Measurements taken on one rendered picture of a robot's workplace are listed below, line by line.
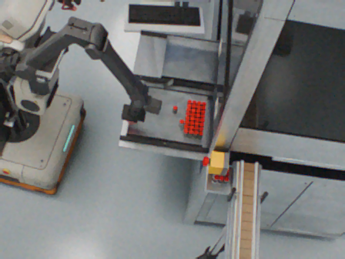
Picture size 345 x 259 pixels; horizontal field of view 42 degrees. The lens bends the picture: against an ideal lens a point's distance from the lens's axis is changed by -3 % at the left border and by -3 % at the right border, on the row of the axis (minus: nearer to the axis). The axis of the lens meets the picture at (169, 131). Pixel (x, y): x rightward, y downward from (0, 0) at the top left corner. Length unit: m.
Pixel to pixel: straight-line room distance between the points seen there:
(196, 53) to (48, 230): 1.36
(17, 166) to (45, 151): 0.18
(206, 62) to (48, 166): 1.08
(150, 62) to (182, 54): 0.17
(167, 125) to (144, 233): 0.92
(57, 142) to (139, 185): 0.59
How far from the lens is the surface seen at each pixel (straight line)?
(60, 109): 2.87
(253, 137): 1.84
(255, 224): 1.89
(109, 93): 3.25
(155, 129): 2.09
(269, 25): 1.33
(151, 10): 2.61
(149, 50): 2.35
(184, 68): 2.29
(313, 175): 2.17
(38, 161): 2.72
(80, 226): 2.84
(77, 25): 1.57
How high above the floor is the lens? 2.70
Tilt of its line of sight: 60 degrees down
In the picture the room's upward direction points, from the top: 11 degrees clockwise
